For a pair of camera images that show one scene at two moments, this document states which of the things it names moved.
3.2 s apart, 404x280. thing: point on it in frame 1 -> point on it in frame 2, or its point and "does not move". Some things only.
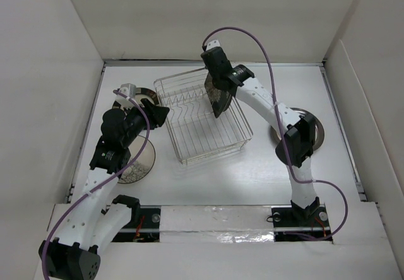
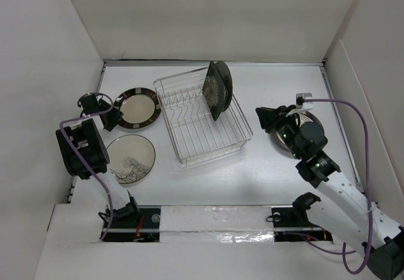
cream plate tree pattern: (144, 163) does not move
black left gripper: (156, 114) -> (115, 115)
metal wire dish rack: (197, 133) does not move
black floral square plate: (220, 100) does not move
